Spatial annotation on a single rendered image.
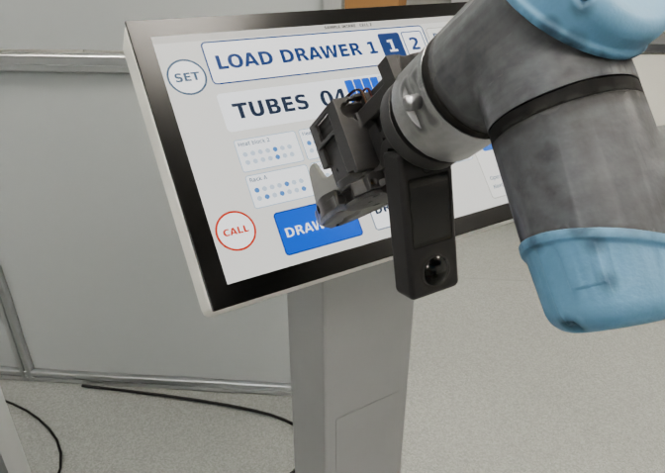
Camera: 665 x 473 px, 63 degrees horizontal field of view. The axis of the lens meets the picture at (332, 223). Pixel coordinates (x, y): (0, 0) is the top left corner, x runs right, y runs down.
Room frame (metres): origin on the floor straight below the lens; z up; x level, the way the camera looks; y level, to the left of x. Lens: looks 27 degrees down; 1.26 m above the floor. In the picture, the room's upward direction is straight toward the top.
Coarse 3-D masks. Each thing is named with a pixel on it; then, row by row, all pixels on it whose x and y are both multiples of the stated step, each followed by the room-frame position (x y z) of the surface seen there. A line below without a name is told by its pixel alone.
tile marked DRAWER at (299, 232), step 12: (312, 204) 0.52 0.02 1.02; (276, 216) 0.50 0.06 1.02; (288, 216) 0.51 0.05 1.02; (300, 216) 0.51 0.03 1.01; (312, 216) 0.52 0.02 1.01; (276, 228) 0.49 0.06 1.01; (288, 228) 0.50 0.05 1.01; (300, 228) 0.50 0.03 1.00; (312, 228) 0.51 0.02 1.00; (324, 228) 0.51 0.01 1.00; (336, 228) 0.52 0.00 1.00; (348, 228) 0.52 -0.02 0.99; (360, 228) 0.53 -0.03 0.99; (288, 240) 0.49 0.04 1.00; (300, 240) 0.49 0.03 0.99; (312, 240) 0.50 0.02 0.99; (324, 240) 0.50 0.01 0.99; (336, 240) 0.51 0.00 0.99; (288, 252) 0.48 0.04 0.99; (300, 252) 0.48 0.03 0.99
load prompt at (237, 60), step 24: (216, 48) 0.61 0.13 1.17; (240, 48) 0.62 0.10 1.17; (264, 48) 0.63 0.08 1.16; (288, 48) 0.64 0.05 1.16; (312, 48) 0.66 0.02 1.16; (336, 48) 0.67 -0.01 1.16; (360, 48) 0.69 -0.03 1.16; (384, 48) 0.70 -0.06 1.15; (408, 48) 0.72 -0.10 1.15; (216, 72) 0.59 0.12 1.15; (240, 72) 0.60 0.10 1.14; (264, 72) 0.61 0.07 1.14; (288, 72) 0.62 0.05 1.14; (312, 72) 0.64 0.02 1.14
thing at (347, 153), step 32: (384, 64) 0.39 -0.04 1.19; (352, 96) 0.43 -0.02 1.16; (384, 96) 0.38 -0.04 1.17; (320, 128) 0.45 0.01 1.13; (352, 128) 0.41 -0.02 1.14; (384, 128) 0.36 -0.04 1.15; (352, 160) 0.39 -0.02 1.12; (416, 160) 0.35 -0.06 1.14; (352, 192) 0.39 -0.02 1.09; (384, 192) 0.39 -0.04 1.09
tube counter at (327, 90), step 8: (328, 80) 0.64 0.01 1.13; (336, 80) 0.64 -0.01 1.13; (344, 80) 0.65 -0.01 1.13; (352, 80) 0.65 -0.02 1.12; (360, 80) 0.66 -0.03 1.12; (368, 80) 0.66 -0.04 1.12; (376, 80) 0.67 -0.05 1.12; (320, 88) 0.63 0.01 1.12; (328, 88) 0.63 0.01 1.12; (336, 88) 0.64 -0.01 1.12; (344, 88) 0.64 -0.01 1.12; (352, 88) 0.64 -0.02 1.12; (360, 88) 0.65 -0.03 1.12; (320, 96) 0.62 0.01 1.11; (328, 96) 0.62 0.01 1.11; (336, 96) 0.63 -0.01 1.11; (344, 96) 0.63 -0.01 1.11
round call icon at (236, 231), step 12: (216, 216) 0.48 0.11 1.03; (228, 216) 0.48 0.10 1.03; (240, 216) 0.49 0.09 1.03; (252, 216) 0.49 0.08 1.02; (216, 228) 0.47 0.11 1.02; (228, 228) 0.48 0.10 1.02; (240, 228) 0.48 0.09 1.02; (252, 228) 0.48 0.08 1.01; (216, 240) 0.46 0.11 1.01; (228, 240) 0.47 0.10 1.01; (240, 240) 0.47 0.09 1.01; (252, 240) 0.47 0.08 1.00; (228, 252) 0.46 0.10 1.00
